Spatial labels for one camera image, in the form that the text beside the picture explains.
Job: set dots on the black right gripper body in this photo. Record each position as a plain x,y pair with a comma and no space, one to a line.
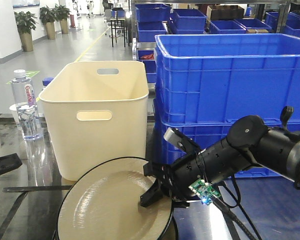
185,170

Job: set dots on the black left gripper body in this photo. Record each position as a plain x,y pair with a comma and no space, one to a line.
9,163

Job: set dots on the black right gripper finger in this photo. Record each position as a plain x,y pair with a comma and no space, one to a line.
157,170
152,195

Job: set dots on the beige plate black rim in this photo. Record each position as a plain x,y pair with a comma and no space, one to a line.
104,204

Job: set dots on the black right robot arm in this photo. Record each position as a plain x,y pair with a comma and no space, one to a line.
249,143

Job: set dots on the green circuit board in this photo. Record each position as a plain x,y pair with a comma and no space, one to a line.
205,191

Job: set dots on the lower blue plastic crate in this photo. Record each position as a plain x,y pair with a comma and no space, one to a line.
204,135

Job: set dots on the white paper cup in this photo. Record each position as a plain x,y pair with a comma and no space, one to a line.
14,113

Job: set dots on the clear water bottle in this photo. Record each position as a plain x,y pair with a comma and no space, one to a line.
26,105

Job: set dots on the cream plastic storage bin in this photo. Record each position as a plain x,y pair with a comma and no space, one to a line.
96,111

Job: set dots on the large blue plastic crate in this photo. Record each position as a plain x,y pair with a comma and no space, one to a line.
220,78

